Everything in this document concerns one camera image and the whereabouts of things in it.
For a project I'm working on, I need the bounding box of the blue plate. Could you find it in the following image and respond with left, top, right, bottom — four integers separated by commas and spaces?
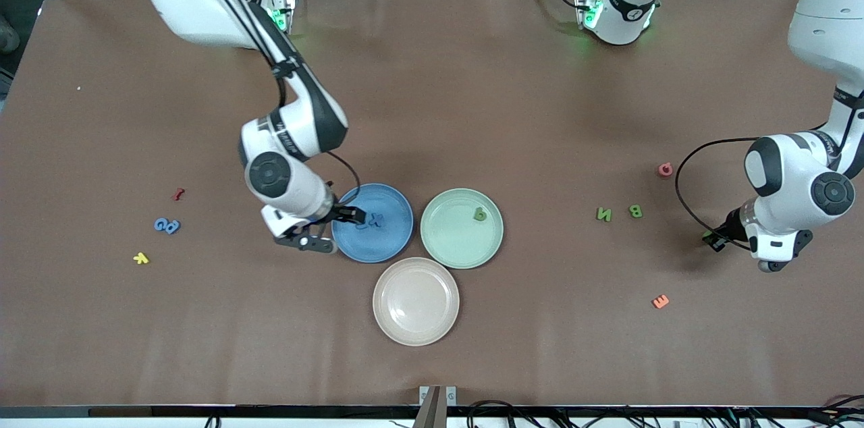
331, 183, 414, 264

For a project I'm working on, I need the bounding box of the green plate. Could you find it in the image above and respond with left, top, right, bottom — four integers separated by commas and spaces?
420, 188, 505, 270

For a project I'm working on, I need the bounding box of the beige pink plate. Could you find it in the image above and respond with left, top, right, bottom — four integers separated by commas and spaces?
373, 257, 460, 347

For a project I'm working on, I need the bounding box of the brown table cover sheet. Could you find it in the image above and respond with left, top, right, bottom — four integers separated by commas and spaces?
0, 0, 864, 408

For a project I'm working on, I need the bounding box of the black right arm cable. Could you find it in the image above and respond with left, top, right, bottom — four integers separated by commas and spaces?
186, 0, 362, 209

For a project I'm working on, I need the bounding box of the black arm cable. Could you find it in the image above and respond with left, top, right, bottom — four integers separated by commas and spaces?
674, 136, 762, 252
186, 0, 362, 209

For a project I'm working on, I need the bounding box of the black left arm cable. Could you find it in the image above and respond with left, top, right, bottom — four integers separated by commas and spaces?
674, 136, 762, 252

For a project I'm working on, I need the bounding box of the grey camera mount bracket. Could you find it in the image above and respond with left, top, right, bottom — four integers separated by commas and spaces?
418, 385, 458, 428

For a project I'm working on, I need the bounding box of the black cable bundle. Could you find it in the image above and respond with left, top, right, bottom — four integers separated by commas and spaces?
466, 396, 864, 428

